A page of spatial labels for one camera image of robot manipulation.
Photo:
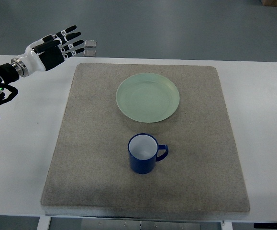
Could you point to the floor socket plate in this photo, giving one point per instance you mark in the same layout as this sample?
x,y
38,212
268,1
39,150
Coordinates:
x,y
90,44
89,53

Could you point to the blue enamel mug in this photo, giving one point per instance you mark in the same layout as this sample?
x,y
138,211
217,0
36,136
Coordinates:
x,y
144,152

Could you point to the upper floor socket plate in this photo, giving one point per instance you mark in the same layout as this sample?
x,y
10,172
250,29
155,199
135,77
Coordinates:
x,y
90,44

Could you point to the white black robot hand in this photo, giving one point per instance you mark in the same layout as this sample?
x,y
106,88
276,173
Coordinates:
x,y
48,52

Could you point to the beige felt mat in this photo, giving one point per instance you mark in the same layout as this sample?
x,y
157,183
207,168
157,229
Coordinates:
x,y
108,165

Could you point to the lower floor socket plate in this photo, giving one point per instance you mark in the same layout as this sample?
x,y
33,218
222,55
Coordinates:
x,y
89,53

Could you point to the light green plate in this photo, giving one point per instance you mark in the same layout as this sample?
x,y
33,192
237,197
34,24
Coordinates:
x,y
147,97

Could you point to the metal table frame rail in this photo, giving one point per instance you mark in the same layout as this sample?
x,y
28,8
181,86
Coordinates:
x,y
110,224

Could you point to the cardboard box corner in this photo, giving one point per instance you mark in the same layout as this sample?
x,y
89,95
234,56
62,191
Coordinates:
x,y
269,3

